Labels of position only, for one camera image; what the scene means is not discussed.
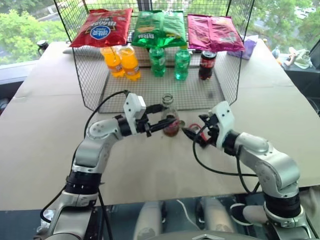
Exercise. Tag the small black object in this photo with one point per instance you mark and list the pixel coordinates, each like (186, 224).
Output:
(42, 45)

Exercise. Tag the small colourful figurine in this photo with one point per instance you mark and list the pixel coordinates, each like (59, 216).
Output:
(276, 53)

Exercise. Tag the glass cola bottle red label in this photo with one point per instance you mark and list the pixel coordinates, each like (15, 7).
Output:
(168, 100)

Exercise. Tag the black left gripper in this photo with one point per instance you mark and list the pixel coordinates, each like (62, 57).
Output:
(143, 127)

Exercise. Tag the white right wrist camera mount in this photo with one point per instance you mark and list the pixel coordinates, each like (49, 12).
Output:
(225, 120)

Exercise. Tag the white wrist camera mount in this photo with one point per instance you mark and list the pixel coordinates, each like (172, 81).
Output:
(225, 120)
(132, 107)

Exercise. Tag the red chips bag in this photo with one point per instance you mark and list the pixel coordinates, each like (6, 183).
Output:
(102, 30)

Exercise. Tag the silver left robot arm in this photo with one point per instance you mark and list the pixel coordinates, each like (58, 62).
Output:
(92, 150)

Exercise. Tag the dark cola plastic bottle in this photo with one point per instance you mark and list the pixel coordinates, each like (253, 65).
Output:
(207, 67)

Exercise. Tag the green soda plastic bottle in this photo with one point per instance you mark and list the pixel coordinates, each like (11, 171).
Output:
(182, 67)
(158, 65)

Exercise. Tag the black white sneaker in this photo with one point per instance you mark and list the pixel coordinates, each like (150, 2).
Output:
(240, 212)

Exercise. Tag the purple tissue pack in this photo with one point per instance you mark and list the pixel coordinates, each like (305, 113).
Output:
(250, 47)

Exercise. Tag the magenta chips bag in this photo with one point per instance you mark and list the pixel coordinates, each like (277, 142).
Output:
(215, 32)

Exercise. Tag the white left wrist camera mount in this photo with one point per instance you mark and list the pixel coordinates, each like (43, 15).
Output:
(132, 107)

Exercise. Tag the white green toy clutter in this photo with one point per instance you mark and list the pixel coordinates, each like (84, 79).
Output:
(298, 58)

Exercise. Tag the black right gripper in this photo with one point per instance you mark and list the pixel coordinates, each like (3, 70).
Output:
(213, 130)

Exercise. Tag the green chips bag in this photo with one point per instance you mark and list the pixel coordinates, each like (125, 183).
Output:
(155, 32)

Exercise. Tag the orange soda plastic bottle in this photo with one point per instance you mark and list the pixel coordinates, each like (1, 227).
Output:
(112, 65)
(130, 67)

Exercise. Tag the grey robot body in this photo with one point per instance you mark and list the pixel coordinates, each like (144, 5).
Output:
(205, 237)

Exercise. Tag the grey rounded robot leg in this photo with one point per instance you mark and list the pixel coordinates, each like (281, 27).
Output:
(148, 220)
(217, 217)

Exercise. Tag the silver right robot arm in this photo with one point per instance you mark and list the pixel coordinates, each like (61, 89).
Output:
(275, 162)

